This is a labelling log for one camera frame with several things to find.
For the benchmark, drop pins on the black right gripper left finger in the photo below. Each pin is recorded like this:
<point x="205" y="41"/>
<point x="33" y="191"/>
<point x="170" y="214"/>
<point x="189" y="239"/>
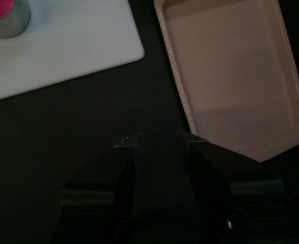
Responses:
<point x="99" y="197"/>

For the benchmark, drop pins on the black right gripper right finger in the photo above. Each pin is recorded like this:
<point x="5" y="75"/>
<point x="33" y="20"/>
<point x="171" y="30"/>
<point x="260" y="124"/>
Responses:
<point x="230" y="197"/>

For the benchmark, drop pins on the round metal dough cutter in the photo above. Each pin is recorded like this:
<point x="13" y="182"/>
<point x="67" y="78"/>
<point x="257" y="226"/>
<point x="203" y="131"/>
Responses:
<point x="10" y="22"/>

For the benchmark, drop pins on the beige plastic tray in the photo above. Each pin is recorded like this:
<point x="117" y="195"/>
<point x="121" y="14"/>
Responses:
<point x="235" y="76"/>

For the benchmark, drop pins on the white cutting board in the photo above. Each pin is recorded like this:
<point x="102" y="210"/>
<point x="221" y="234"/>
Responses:
<point x="53" y="50"/>

